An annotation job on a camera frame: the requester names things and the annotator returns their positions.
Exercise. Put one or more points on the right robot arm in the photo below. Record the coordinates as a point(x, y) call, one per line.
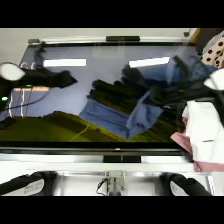
point(200, 95)

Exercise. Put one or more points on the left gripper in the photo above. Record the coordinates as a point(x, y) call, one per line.
point(65, 79)

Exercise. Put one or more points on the white clothes hanger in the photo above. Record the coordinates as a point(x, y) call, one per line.
point(11, 103)
point(22, 103)

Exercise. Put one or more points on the white garment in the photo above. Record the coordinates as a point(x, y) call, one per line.
point(203, 130)

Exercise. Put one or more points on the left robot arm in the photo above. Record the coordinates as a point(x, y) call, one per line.
point(33, 76)

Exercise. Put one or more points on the pink garment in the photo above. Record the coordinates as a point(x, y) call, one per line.
point(182, 139)

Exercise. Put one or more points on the cream black-dotted garment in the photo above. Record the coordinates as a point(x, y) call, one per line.
point(215, 50)

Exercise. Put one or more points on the silver frame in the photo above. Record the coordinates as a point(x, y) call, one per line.
point(66, 158)

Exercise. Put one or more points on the blue shirt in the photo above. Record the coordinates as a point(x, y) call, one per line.
point(110, 116)

